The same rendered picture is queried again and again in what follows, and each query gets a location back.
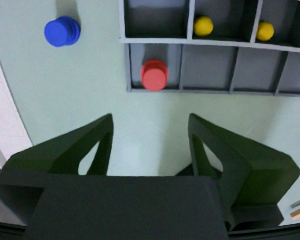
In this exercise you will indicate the yellow ball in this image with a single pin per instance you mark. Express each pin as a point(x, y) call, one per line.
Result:
point(265, 31)
point(202, 26)

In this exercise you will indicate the red plug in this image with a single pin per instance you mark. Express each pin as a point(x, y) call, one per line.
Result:
point(154, 75)

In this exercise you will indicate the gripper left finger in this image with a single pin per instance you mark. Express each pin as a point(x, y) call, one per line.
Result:
point(63, 154)

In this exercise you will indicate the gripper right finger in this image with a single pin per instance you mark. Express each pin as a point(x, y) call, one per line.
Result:
point(254, 174)

